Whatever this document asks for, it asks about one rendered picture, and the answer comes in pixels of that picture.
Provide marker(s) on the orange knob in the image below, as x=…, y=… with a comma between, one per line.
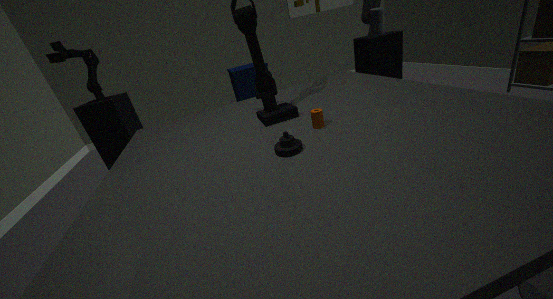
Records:
x=317, y=118

